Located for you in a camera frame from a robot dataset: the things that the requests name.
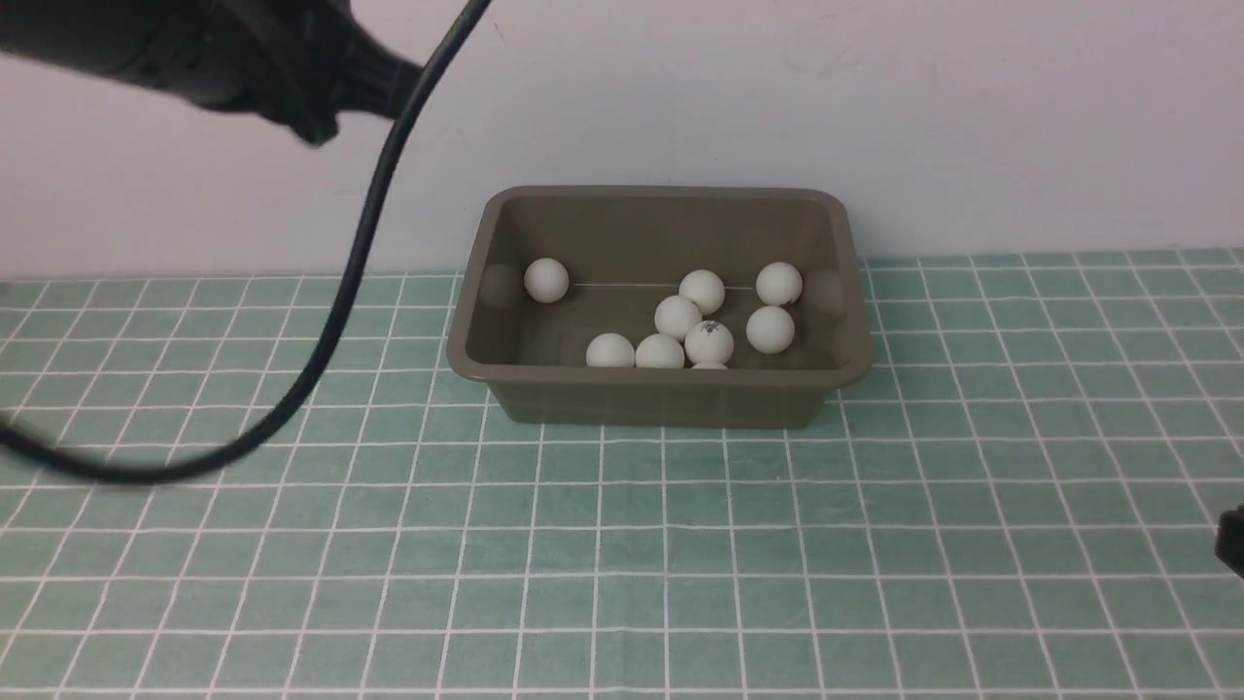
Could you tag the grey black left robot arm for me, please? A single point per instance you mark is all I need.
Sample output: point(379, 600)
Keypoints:
point(184, 48)

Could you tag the green checkered tablecloth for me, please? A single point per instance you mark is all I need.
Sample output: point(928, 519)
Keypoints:
point(1017, 503)

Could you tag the olive green plastic bin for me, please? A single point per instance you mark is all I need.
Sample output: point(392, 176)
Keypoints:
point(628, 247)

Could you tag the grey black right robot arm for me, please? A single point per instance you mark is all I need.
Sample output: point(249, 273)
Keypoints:
point(1230, 540)

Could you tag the white ping-pong ball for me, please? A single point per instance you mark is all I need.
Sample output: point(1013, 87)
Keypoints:
point(610, 350)
point(660, 351)
point(709, 342)
point(676, 316)
point(546, 280)
point(770, 330)

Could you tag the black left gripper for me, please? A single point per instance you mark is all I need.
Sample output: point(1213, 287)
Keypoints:
point(305, 62)

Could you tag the white ping-pong ball mid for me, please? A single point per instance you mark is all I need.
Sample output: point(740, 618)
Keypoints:
point(705, 289)

